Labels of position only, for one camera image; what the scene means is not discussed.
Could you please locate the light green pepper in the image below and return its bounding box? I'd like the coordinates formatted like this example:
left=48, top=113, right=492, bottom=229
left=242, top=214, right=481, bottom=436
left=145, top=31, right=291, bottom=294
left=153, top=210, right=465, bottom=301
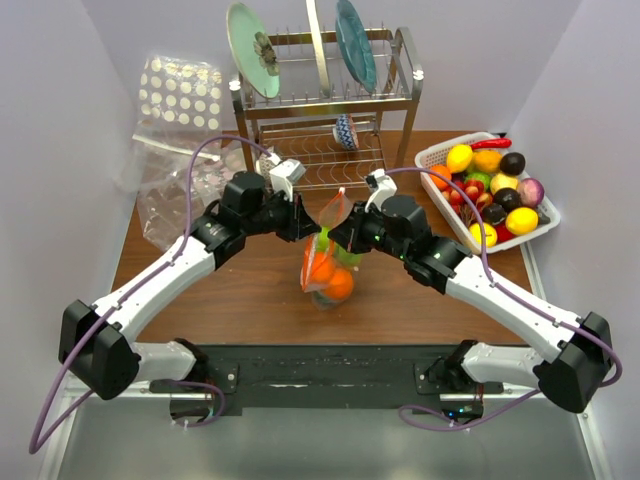
left=334, top=244, right=362, bottom=269

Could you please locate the green apple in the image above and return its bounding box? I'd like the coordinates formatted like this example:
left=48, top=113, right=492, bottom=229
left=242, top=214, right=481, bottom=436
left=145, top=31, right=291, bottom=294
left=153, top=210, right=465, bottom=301
left=315, top=227, right=335, bottom=254

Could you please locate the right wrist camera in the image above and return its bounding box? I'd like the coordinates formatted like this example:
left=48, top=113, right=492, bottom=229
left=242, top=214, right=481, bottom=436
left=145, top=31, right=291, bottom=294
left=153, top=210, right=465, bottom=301
left=365, top=168, right=397, bottom=212

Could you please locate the clear crumpled plastic bag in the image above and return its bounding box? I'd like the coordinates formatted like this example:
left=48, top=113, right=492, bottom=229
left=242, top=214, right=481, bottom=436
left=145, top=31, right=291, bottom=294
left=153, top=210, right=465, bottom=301
left=116, top=134, right=246, bottom=251

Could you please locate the blue patterned bowl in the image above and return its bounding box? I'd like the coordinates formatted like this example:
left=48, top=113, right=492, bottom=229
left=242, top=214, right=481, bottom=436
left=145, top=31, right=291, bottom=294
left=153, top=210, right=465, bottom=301
left=332, top=114, right=359, bottom=151

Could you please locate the orange fruit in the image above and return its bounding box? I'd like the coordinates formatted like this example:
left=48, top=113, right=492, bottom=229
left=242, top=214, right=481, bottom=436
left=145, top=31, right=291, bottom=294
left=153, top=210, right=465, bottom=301
left=473, top=150, right=502, bottom=174
left=322, top=268, right=354, bottom=301
left=308, top=252, right=336, bottom=284

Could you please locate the white food tray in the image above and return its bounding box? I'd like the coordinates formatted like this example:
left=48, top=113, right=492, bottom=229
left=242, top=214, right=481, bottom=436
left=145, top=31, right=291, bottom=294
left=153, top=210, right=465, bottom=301
left=414, top=132, right=561, bottom=254

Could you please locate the yellow apple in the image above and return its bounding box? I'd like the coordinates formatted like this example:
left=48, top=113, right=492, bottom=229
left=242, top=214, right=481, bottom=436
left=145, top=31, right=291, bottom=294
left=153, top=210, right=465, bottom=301
left=469, top=222, right=498, bottom=248

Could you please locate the grey patterned bowl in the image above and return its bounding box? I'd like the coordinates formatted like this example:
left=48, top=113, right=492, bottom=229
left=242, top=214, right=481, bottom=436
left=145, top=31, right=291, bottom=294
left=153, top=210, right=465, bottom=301
left=256, top=147, right=282, bottom=177

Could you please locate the red chili pepper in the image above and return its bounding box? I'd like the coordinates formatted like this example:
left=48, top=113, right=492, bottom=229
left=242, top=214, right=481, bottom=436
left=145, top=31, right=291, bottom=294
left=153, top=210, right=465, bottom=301
left=470, top=137, right=512, bottom=150

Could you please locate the beige plate on edge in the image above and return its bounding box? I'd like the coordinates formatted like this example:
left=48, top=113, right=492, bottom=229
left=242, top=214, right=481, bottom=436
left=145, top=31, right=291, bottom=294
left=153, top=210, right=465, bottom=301
left=305, top=0, right=331, bottom=98

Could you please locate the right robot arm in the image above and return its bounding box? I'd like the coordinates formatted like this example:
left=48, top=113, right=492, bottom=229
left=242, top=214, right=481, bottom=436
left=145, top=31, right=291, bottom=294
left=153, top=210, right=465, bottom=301
left=328, top=195, right=614, bottom=413

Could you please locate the metal dish rack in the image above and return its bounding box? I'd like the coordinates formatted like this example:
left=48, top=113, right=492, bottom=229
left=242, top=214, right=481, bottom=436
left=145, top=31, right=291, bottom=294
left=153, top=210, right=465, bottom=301
left=230, top=26, right=424, bottom=190

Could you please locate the pale yellow pear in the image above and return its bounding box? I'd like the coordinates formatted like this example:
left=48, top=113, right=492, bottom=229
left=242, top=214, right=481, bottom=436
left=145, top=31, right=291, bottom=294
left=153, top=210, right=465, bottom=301
left=489, top=172, right=519, bottom=194

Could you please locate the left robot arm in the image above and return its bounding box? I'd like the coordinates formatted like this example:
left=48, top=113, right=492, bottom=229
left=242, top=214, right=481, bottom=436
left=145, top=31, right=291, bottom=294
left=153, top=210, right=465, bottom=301
left=59, top=161, right=320, bottom=400

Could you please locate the small orange tangerine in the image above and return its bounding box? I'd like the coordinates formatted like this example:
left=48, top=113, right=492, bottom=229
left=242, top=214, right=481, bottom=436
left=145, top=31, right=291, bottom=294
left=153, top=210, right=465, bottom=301
left=429, top=164, right=452, bottom=191

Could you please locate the dark mangosteen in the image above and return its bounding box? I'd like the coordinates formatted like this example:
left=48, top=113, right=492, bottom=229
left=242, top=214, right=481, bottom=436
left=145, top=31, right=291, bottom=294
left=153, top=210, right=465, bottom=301
left=493, top=187, right=523, bottom=213
left=499, top=152, right=526, bottom=176

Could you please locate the purple onion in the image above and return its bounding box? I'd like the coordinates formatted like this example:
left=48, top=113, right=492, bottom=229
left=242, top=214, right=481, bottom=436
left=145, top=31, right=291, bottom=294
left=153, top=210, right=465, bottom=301
left=517, top=177, right=545, bottom=208

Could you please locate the yellow lemon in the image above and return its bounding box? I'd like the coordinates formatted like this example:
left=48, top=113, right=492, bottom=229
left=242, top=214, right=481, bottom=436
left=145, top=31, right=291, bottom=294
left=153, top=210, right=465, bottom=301
left=446, top=144, right=474, bottom=174
left=505, top=207, right=539, bottom=236

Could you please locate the teal plate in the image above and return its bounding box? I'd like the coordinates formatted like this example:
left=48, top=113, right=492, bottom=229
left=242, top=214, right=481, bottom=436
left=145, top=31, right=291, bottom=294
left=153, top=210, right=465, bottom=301
left=335, top=0, right=377, bottom=94

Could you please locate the green floral plate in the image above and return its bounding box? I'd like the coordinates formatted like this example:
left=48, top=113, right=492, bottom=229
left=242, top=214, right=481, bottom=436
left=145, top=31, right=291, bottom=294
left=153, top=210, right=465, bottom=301
left=226, top=2, right=280, bottom=99

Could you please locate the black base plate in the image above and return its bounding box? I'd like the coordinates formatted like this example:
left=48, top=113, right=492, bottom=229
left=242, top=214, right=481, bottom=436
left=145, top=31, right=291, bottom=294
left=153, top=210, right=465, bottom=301
left=149, top=343, right=504, bottom=419

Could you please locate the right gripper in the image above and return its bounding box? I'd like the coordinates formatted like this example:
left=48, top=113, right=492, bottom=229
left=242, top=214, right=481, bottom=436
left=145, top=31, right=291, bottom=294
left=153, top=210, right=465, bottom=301
left=328, top=201, right=410, bottom=262

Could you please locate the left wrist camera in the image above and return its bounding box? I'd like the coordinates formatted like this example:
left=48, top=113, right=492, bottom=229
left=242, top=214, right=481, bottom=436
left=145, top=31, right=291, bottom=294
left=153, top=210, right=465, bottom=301
left=269, top=159, right=306, bottom=202

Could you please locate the orange zip top bag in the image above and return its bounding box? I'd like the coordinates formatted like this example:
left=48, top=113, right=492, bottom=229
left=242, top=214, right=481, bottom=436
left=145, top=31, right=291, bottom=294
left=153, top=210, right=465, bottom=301
left=300, top=187, right=361, bottom=310

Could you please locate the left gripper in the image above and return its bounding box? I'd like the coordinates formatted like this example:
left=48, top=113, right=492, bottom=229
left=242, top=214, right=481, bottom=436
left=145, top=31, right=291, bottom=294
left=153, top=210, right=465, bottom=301
left=242, top=187, right=322, bottom=242

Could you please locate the polka dot plastic bag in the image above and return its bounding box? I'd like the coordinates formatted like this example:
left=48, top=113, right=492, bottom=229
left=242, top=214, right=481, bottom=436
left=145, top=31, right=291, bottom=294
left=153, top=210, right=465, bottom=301
left=132, top=54, right=223, bottom=159

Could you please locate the dark green avocado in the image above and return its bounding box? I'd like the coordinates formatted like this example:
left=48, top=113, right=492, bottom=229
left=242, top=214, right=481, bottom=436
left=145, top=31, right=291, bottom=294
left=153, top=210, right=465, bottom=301
left=313, top=291, right=340, bottom=310

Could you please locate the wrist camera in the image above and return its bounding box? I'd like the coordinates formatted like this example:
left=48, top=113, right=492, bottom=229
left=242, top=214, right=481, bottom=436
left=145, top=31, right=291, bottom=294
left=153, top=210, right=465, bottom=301
left=365, top=168, right=397, bottom=212
left=269, top=159, right=306, bottom=202

